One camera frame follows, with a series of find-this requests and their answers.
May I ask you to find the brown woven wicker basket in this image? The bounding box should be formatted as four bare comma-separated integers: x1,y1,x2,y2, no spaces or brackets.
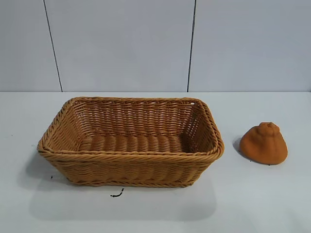
36,96,225,189

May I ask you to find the orange swirl bread toy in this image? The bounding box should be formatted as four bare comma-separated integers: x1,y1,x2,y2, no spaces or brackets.
239,122,289,166

